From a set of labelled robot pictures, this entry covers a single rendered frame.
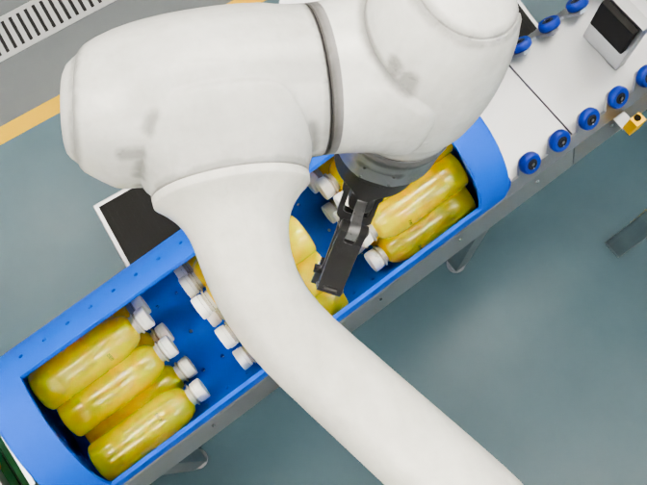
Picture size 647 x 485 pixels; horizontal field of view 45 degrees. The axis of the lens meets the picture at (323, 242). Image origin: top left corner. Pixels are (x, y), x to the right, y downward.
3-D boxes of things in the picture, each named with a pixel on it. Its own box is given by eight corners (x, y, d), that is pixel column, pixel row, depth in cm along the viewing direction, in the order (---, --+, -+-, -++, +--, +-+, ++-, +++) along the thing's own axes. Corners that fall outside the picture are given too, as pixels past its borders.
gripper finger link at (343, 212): (388, 181, 71) (387, 187, 70) (350, 279, 76) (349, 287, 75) (348, 167, 71) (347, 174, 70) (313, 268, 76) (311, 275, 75)
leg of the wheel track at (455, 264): (468, 266, 242) (507, 205, 182) (453, 276, 241) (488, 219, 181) (456, 251, 243) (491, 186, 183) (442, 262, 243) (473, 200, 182)
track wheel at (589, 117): (600, 105, 149) (592, 101, 150) (582, 117, 148) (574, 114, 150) (604, 122, 151) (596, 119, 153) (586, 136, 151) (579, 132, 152)
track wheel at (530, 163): (540, 149, 147) (532, 145, 148) (522, 163, 146) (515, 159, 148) (545, 166, 150) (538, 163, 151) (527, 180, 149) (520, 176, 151)
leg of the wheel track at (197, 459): (212, 460, 230) (162, 465, 169) (195, 472, 229) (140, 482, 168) (200, 445, 231) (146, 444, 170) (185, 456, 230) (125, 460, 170)
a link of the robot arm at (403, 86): (446, 40, 62) (286, 59, 59) (521, -101, 47) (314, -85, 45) (483, 162, 59) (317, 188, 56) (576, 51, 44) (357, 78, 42)
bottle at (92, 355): (23, 368, 126) (123, 295, 128) (50, 394, 130) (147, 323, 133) (28, 393, 120) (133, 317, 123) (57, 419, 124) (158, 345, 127)
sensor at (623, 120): (638, 128, 157) (648, 118, 152) (628, 137, 156) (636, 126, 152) (612, 100, 158) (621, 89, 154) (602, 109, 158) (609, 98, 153)
